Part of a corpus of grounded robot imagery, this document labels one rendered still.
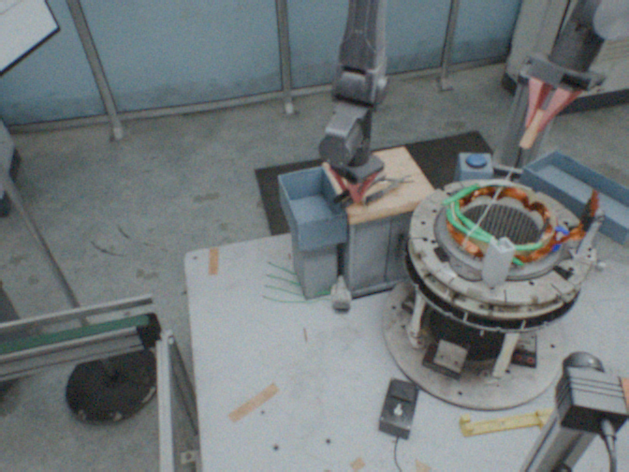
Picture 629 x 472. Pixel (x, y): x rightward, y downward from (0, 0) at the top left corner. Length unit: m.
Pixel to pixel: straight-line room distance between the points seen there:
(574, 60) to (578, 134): 2.59
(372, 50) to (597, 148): 2.63
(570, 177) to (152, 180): 2.20
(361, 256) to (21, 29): 0.90
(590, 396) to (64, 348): 1.17
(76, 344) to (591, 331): 1.18
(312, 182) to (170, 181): 1.81
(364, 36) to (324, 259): 0.56
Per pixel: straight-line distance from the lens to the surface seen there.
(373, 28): 0.85
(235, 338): 1.29
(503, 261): 0.95
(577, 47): 0.89
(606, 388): 0.55
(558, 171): 1.39
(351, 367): 1.23
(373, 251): 1.24
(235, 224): 2.68
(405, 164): 1.26
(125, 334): 1.41
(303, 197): 1.28
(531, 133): 0.93
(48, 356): 1.47
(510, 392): 1.23
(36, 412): 2.31
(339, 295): 1.30
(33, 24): 1.49
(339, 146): 0.87
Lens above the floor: 1.83
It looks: 45 degrees down
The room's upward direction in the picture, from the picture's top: 2 degrees counter-clockwise
